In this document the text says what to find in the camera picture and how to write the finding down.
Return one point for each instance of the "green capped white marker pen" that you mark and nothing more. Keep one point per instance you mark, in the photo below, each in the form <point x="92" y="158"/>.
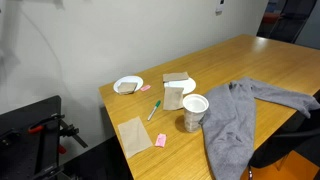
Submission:
<point x="154" y="110"/>

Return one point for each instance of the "white paper cup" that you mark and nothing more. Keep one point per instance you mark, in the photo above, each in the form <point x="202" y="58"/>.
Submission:
<point x="195" y="107"/>

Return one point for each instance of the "pink packet near plate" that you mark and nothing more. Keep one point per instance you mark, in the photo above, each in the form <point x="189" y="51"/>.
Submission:
<point x="146" y="87"/>

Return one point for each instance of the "brown napkin on centre plate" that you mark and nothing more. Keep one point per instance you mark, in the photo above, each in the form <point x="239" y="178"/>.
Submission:
<point x="175" y="76"/>

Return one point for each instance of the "brown napkin on plate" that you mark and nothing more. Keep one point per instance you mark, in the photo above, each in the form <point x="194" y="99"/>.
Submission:
<point x="126" y="88"/>
<point x="175" y="76"/>

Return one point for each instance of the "white plate centre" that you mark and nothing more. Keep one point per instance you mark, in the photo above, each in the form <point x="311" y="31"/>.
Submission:
<point x="188" y="85"/>

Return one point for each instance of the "brown napkin on near plate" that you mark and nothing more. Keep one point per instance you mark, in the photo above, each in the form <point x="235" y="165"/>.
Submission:
<point x="126" y="88"/>

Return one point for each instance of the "brown napkin at table edge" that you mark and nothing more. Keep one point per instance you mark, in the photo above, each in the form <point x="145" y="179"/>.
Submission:
<point x="134" y="137"/>

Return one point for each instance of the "grey sweater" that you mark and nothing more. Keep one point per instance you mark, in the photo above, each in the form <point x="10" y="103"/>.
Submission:
<point x="230" y="121"/>

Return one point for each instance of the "black red bar clamp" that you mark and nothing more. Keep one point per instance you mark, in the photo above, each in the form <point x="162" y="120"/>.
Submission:
<point x="57" y="122"/>

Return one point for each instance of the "dark background chair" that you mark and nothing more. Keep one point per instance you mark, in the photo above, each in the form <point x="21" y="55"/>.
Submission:
<point x="292" y="19"/>

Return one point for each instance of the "black office chair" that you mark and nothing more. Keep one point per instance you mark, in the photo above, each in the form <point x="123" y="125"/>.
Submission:
<point x="293" y="133"/>

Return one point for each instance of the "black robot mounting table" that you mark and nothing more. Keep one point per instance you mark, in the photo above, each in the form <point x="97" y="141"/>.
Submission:
<point x="25" y="156"/>

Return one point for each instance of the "white plate near wall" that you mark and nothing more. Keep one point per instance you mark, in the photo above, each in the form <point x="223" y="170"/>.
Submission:
<point x="134" y="79"/>

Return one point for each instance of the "white wall switch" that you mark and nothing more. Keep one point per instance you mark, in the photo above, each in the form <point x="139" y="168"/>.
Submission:
<point x="219" y="6"/>

